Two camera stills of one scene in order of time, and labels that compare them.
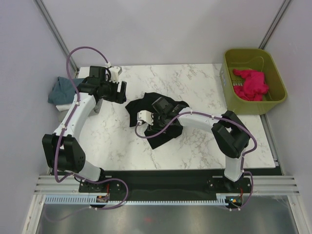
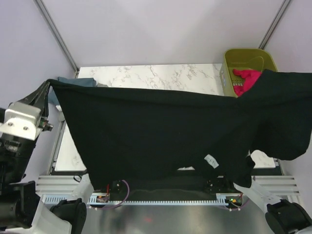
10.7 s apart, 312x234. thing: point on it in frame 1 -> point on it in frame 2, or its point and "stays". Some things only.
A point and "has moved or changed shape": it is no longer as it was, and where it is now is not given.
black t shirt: [163, 110] has moved or changed shape
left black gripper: [120, 97] -> [41, 94]
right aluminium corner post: [275, 24] stays
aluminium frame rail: [263, 185] stays
